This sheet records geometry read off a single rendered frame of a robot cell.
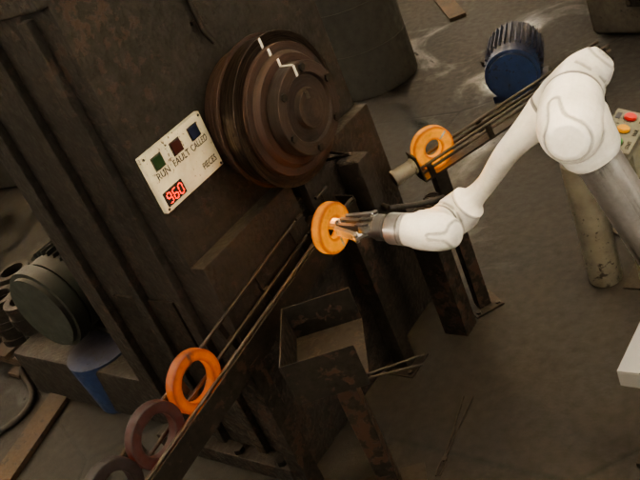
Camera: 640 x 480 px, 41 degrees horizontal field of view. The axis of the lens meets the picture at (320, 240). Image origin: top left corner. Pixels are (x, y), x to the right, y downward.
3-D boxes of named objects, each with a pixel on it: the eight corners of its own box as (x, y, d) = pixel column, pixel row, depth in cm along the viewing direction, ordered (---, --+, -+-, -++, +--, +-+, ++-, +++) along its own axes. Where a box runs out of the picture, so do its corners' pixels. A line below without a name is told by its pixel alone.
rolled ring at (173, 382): (164, 407, 226) (155, 405, 228) (210, 422, 240) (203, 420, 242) (185, 340, 231) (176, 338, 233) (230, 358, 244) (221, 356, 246)
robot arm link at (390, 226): (418, 232, 237) (400, 231, 240) (410, 206, 232) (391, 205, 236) (403, 252, 231) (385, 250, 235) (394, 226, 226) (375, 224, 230)
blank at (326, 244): (303, 226, 240) (312, 227, 238) (329, 190, 249) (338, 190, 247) (324, 265, 249) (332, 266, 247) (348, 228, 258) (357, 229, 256)
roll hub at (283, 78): (290, 173, 253) (252, 90, 239) (338, 125, 270) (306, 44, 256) (304, 173, 249) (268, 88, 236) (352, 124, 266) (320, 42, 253)
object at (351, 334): (370, 544, 255) (278, 368, 220) (364, 478, 277) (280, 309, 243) (434, 527, 251) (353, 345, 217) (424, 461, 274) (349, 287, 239)
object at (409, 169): (392, 183, 299) (386, 170, 296) (414, 169, 299) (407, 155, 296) (400, 189, 293) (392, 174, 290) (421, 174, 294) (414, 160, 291)
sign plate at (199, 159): (164, 213, 241) (134, 159, 232) (218, 163, 256) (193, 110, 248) (169, 213, 239) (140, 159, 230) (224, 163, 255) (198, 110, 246)
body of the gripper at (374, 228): (386, 248, 234) (357, 245, 240) (400, 230, 239) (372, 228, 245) (378, 226, 230) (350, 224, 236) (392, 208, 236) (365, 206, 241)
